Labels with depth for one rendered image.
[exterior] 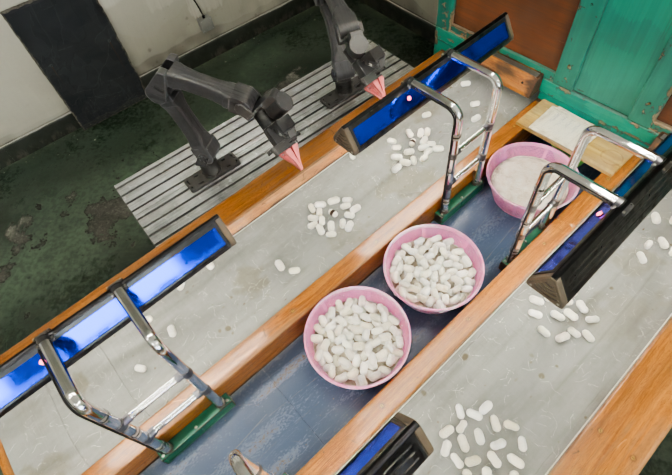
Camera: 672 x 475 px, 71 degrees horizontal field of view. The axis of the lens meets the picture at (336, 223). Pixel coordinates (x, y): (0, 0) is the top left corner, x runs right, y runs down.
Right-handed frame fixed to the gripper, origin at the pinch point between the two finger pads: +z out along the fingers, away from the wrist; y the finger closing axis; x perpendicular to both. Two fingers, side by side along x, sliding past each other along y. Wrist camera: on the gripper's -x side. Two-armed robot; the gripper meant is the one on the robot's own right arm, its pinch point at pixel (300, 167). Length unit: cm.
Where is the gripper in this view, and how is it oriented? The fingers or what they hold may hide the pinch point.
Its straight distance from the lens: 140.7
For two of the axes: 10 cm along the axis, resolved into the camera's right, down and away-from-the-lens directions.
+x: -3.7, 0.6, 9.3
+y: 7.4, -5.8, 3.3
